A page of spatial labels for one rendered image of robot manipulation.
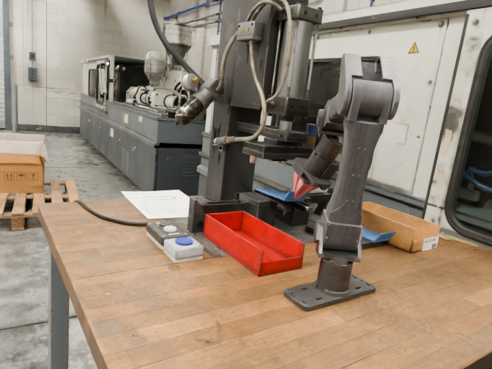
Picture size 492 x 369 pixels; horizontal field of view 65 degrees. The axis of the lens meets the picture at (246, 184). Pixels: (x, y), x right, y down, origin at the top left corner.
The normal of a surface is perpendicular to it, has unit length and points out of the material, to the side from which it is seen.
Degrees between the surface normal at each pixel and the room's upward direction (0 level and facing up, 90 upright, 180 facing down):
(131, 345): 0
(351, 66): 41
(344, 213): 98
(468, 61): 90
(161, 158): 90
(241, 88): 90
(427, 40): 90
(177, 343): 0
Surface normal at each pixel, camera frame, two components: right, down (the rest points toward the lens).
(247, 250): -0.83, 0.03
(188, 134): 0.50, 0.24
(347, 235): -0.07, 0.35
